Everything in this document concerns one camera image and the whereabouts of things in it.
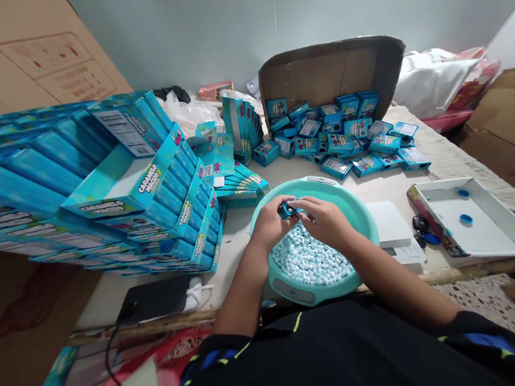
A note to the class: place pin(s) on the person's right hand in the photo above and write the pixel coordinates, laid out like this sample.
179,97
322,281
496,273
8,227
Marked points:
329,217

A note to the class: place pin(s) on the person's left hand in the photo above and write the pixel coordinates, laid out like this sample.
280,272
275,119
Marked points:
267,224

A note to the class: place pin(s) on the person's right fingers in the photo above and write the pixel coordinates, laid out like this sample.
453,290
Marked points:
307,206

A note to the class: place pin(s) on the person's left fingers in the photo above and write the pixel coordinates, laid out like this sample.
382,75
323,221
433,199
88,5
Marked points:
286,199

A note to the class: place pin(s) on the small blue candy box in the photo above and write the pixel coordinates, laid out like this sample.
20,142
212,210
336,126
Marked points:
285,210

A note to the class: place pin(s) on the fan of flat blue sleeves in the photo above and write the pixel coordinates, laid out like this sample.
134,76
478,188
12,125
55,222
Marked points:
240,183

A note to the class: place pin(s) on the heap of pale blue candies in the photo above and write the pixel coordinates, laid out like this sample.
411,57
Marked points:
308,257

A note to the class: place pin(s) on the teal plastic basin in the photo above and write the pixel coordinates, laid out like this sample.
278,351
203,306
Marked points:
357,219

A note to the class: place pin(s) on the pile of blue printed packets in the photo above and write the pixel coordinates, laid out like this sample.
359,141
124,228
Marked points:
339,136

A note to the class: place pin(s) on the upright row of blue sleeves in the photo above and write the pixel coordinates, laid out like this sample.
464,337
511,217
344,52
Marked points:
245,127

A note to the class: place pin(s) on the white digital scale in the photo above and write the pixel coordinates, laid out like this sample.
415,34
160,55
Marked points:
397,233

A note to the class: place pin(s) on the black key bunch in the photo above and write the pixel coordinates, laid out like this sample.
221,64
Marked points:
422,228

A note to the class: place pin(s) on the clear plastic bag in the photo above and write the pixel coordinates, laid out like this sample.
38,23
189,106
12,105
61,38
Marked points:
191,112

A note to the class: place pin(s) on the pink flat box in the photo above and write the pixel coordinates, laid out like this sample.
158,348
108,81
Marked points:
216,90

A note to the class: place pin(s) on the brown open cardboard box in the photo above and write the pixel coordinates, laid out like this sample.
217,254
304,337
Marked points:
332,72

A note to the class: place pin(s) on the black cloth bundle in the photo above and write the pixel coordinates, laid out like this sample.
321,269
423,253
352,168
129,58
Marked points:
172,93

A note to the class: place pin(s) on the blue round cap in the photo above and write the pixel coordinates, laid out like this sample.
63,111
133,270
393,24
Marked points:
465,219
462,192

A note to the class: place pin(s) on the person's body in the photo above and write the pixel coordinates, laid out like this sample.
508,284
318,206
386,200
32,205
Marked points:
348,358

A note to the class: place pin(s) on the open blue display carton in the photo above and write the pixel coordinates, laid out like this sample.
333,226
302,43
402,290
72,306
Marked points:
129,176

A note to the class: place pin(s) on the black tablet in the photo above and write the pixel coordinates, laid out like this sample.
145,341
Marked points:
156,300

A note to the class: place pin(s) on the white shallow carton tray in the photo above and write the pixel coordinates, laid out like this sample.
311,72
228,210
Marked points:
476,220

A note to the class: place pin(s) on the white plastic bag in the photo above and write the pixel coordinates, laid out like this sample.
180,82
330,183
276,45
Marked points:
439,81

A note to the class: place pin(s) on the red and pink bag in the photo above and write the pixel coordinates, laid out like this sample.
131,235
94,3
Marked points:
475,94

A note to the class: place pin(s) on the brown cardboard carton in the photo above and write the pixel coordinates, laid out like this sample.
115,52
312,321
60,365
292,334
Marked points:
506,130

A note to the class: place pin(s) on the stack of blue display cartons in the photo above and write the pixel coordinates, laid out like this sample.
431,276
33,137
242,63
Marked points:
44,178

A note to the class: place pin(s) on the colourful printed sheet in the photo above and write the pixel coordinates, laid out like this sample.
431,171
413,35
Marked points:
97,380

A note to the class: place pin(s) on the large brown cardboard panel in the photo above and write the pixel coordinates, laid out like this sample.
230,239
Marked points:
18,57

